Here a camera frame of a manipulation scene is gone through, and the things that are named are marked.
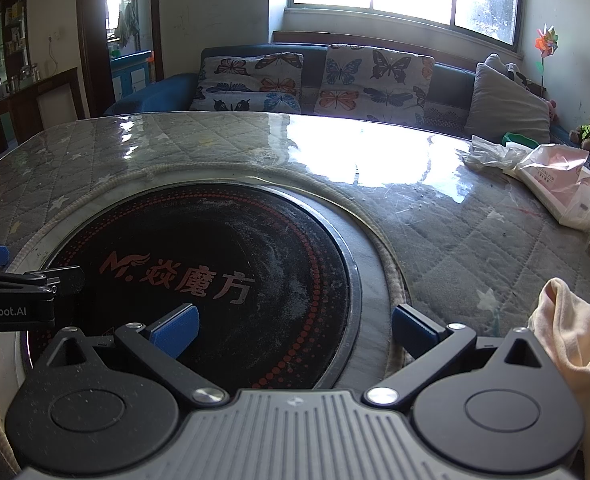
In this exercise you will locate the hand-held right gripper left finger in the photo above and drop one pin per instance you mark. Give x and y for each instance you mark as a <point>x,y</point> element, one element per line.
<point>175,331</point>

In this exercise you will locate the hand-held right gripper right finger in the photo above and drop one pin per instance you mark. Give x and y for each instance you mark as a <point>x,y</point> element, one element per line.
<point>415,326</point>

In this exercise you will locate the cream long-sleeved garment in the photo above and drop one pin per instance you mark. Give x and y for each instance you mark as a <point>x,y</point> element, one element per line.
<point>575,340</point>

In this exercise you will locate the hanging clothes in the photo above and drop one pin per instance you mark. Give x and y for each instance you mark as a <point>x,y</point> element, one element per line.
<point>127,25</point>

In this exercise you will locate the round black induction cooktop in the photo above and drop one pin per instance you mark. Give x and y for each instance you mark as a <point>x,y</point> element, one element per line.
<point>225,240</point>

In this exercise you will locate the dark wooden cabinet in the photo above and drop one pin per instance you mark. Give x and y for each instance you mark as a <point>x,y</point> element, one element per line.
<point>20,105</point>

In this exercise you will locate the crumpled white plastic bag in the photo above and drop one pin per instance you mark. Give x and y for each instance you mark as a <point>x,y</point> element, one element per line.
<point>490,152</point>

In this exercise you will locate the pink plastic bag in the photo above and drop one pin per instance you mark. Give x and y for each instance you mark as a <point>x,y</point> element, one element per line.
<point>560,180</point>

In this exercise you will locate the green bowl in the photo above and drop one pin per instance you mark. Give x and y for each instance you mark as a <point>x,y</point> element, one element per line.
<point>517,139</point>

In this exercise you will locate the blue and white cabinet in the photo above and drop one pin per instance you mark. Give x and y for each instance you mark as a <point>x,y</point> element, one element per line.
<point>130,72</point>

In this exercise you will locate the blue sofa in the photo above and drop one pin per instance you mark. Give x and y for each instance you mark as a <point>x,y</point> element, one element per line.
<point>175,91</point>

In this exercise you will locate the grey pillow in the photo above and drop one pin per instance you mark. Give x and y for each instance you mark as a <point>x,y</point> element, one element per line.
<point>507,105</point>

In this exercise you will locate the tall butterfly print cushion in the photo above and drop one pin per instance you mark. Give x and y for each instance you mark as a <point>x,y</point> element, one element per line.
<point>375,85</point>

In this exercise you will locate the small pink plush toy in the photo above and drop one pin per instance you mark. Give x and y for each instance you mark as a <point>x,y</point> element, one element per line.
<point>553,110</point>

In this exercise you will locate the wide butterfly print cushion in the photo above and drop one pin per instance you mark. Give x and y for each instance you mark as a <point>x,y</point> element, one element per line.
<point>247,82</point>

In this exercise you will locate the panda plush toy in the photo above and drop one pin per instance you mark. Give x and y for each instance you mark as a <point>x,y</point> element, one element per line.
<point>512,71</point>

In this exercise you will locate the colourful pinwheel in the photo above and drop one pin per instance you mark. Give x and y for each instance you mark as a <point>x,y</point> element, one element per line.
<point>547,42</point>

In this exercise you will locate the dark wooden door frame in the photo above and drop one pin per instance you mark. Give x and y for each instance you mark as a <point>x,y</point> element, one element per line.
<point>92,60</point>

